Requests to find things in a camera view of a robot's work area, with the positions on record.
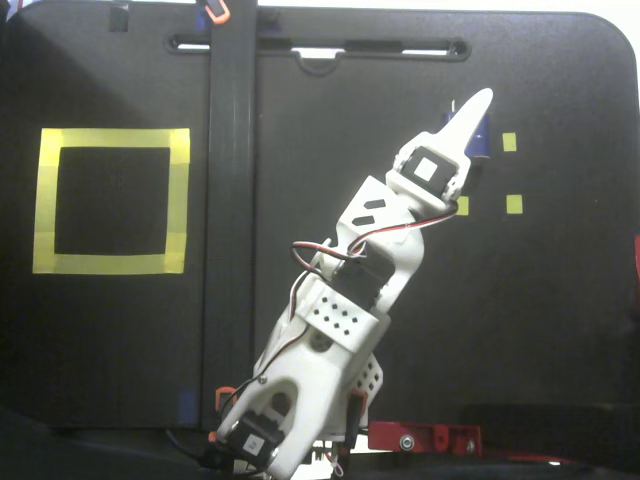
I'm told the blue white charger block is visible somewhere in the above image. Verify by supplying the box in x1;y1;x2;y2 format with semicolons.
438;98;491;161

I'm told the red metal angle bracket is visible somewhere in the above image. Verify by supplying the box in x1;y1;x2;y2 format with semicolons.
367;420;482;457

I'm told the orange black base clamp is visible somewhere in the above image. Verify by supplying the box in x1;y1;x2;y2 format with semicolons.
208;384;240;444

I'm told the red black white servo cable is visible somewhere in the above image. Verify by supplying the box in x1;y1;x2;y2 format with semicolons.
217;272;321;431
349;202;460;257
291;240;371;276

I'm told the yellow tape square outline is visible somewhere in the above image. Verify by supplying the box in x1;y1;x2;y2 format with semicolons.
32;127;192;276

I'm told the orange black spring clamp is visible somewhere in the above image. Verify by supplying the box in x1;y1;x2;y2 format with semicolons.
196;0;231;26

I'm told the white moving gripper finger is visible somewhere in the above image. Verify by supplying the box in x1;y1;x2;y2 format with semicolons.
403;88;495;164

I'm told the black power cable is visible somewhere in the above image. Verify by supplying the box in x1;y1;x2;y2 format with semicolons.
164;428;221;471

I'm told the black table carry handle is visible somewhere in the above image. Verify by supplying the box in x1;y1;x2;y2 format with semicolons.
163;30;473;77

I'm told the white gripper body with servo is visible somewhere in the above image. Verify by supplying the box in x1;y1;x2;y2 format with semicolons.
387;144;474;211

